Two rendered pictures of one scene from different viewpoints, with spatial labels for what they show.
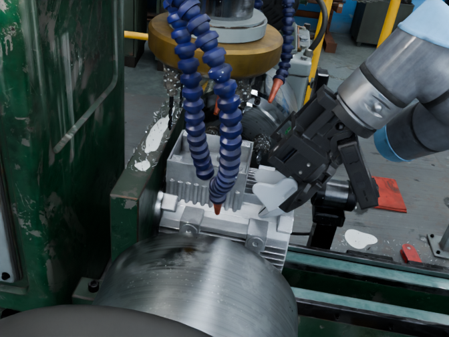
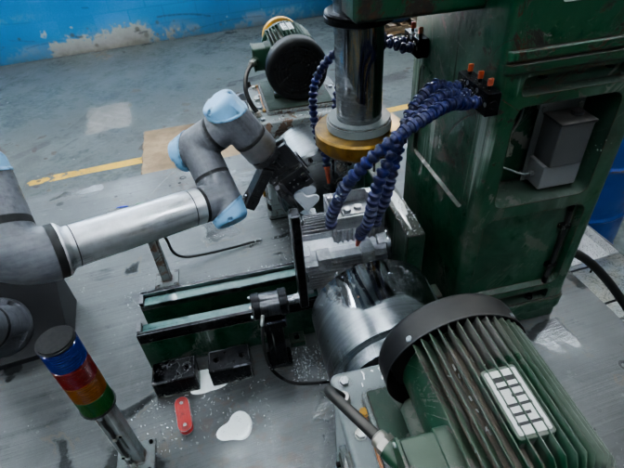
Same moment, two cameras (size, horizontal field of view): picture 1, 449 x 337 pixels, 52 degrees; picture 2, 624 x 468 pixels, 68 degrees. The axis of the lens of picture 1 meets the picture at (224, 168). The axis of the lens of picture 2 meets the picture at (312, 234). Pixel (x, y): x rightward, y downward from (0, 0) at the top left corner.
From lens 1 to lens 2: 1.48 m
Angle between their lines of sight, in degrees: 106
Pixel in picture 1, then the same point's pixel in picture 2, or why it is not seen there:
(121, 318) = (294, 37)
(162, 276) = not seen: hidden behind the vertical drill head
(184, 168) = (360, 191)
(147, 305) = not seen: hidden behind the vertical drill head
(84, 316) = (300, 37)
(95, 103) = (443, 184)
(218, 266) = (308, 144)
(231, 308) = (298, 138)
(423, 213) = not seen: outside the picture
